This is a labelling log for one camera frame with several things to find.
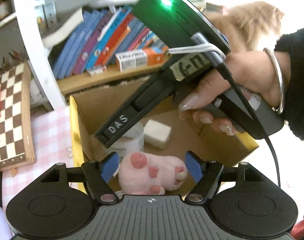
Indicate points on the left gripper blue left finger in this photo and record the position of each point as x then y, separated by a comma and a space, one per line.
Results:
97, 175

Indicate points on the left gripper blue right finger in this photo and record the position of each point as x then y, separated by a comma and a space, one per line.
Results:
206, 175

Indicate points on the pink plush pig toy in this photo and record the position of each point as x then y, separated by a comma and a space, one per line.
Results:
143, 173

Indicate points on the cream square charger block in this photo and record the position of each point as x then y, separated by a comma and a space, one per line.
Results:
157, 134

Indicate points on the person's right hand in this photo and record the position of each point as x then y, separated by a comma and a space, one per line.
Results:
245, 93

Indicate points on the orange white medicine box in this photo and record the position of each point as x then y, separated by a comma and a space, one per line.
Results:
139, 58

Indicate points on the orange fluffy cat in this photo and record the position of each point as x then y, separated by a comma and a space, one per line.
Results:
249, 27

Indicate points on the yellow cardboard box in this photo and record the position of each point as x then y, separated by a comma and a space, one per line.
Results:
153, 151

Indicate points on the pink checkered tablecloth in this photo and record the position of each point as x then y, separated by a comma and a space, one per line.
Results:
52, 144

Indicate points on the wooden chess board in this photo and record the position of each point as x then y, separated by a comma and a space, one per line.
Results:
16, 143

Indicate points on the row of colourful books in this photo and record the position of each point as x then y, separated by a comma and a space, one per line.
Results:
85, 44

